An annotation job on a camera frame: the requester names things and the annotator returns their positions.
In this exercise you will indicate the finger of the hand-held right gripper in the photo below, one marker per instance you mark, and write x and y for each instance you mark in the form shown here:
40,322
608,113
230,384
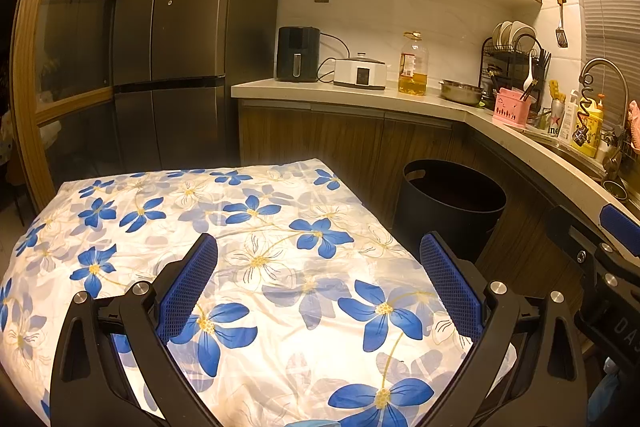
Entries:
575,232
622,224

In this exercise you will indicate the hanging steel spatula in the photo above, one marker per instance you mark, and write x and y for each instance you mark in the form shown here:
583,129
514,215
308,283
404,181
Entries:
561,38

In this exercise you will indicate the yellow detergent bottle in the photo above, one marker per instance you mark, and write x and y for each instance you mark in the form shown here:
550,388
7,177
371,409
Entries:
592,127

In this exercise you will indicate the light blue plastic piece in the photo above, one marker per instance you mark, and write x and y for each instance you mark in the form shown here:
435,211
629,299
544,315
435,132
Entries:
605,389

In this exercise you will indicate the wooden lower kitchen cabinet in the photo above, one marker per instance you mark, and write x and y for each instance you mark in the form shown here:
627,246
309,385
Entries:
325,137

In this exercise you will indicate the wooden glass door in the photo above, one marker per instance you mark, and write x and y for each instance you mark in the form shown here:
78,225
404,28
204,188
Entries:
75,42

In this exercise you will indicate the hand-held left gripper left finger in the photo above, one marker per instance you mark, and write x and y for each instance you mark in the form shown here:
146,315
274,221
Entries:
190,292

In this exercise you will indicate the grey window blinds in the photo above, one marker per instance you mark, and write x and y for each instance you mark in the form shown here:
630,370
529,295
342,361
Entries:
610,17

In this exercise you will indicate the white electric cooker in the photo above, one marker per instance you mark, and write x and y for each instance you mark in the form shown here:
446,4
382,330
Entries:
360,74

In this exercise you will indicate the black dish rack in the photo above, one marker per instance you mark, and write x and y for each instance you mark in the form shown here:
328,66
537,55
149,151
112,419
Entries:
500,57

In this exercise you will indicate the steel kitchen sink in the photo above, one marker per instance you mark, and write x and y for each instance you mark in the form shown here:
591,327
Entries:
575,153

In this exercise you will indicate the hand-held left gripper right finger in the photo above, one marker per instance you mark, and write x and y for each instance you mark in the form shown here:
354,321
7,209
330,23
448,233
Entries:
450,287

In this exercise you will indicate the pink utensil holder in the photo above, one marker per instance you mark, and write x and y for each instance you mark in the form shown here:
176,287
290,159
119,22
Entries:
510,109

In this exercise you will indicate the white plate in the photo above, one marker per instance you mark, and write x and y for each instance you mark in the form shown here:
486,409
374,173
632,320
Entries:
524,32
501,33

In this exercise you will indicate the grey steel refrigerator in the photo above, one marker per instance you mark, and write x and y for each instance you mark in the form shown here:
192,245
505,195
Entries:
190,32

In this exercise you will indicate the black air fryer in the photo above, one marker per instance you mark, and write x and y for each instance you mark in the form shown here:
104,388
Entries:
297,52

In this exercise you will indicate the black trash bin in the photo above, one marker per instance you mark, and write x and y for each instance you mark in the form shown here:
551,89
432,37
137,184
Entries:
440,217

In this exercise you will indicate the blue floral cloth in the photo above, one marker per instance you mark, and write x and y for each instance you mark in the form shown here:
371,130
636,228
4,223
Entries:
300,307

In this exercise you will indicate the white spoon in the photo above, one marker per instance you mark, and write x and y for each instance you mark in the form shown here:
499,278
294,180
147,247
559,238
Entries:
528,79

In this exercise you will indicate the steel kitchen faucet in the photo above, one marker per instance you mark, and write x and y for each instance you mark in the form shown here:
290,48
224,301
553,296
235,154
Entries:
607,63

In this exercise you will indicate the cooking oil bottle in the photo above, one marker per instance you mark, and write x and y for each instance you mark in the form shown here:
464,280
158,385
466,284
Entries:
412,79

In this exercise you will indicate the white bottle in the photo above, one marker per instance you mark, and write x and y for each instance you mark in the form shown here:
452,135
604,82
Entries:
567,122

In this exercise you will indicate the steel bowl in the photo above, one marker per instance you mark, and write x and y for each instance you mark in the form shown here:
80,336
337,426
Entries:
460,93

